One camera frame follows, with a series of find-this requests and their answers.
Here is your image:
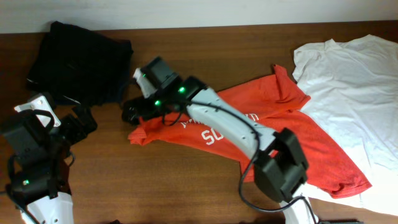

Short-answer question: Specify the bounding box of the red soccer t-shirt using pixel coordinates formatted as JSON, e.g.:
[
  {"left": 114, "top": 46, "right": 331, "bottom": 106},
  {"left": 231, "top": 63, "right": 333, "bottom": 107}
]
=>
[{"left": 128, "top": 65, "right": 372, "bottom": 198}]

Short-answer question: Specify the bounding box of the white t-shirt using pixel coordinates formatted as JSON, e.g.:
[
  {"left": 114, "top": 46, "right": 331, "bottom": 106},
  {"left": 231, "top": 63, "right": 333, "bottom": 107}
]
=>
[{"left": 293, "top": 35, "right": 397, "bottom": 215}]

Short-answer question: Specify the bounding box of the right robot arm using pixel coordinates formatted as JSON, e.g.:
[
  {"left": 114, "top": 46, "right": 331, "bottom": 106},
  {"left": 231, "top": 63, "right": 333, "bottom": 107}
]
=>
[{"left": 122, "top": 57, "right": 319, "bottom": 224}]

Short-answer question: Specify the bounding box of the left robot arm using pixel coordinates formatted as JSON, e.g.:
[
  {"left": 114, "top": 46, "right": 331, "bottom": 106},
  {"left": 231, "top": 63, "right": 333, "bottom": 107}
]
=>
[{"left": 1, "top": 106, "right": 98, "bottom": 223}]

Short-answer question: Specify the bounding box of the folded black garment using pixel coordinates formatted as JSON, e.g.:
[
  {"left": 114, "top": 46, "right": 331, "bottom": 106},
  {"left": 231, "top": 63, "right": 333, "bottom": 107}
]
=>
[{"left": 26, "top": 21, "right": 133, "bottom": 106}]

